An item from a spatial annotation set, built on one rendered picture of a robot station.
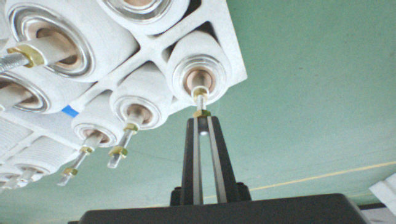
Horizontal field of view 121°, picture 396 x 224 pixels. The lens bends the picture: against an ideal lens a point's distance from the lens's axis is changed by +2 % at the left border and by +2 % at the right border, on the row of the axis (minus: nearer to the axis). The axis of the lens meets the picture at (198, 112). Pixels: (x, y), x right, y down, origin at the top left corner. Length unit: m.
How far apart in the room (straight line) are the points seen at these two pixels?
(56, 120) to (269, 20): 0.70
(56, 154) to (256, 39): 0.70
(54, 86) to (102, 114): 0.07
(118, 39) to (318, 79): 0.65
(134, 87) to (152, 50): 0.08
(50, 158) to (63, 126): 0.10
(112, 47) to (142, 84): 0.06
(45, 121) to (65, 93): 0.28
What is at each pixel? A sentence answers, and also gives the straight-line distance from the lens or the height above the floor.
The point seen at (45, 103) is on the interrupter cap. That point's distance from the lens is 0.29.
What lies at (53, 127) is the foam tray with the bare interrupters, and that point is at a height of 0.16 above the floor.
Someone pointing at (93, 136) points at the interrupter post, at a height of 0.26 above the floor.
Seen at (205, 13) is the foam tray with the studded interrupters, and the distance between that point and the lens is 0.22.
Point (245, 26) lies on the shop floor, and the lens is 0.43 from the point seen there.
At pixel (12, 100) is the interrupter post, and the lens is 0.29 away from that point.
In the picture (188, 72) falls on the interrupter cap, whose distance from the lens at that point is 0.16.
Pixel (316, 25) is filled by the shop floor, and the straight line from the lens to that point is 0.54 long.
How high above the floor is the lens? 0.40
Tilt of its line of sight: 48 degrees down
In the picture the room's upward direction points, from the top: 177 degrees clockwise
